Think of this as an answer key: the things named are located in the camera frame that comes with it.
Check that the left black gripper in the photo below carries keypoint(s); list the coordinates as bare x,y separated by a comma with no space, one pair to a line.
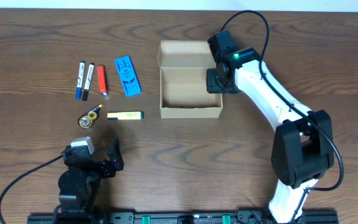
115,159

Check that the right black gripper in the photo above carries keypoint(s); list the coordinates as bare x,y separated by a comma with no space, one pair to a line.
212,87

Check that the yellow highlighter pen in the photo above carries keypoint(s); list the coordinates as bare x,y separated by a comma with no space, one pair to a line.
126,115

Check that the yellow correction tape dispenser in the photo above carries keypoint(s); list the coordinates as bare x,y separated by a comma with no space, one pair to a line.
87,120

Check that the brown cardboard box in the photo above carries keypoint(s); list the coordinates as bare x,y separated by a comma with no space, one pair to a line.
183,77

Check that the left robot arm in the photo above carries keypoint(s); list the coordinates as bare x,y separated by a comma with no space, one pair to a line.
80,184

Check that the black capped whiteboard marker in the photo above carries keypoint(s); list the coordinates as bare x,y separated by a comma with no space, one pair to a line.
88,82

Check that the green clamp left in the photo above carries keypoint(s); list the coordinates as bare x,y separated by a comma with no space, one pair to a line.
146,220

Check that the green clamp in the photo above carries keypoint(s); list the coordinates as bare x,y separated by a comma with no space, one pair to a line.
226,219
146,220

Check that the blue capped whiteboard marker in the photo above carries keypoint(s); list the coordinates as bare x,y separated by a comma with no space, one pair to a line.
79,84

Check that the green clamp right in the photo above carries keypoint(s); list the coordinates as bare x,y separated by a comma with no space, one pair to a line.
226,219

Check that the black aluminium mounting rail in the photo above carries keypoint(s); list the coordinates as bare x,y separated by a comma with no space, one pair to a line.
238,217

